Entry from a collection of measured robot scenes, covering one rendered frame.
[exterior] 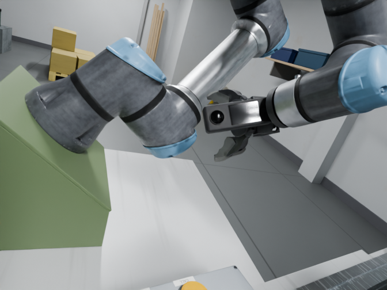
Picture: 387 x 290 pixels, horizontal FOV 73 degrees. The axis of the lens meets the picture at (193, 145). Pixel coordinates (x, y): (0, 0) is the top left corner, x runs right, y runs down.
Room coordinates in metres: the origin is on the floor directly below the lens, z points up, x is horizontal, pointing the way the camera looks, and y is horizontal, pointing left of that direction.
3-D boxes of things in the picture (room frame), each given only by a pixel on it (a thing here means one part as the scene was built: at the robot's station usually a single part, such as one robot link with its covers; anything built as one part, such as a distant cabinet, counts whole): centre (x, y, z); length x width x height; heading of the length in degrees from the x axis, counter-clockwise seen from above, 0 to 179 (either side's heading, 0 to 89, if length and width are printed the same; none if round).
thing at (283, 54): (4.43, -1.00, 1.48); 0.49 x 0.37 x 0.19; 24
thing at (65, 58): (4.93, 2.62, 0.39); 1.33 x 1.01 x 0.77; 22
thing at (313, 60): (3.82, -1.27, 1.50); 0.56 x 0.41 x 0.22; 24
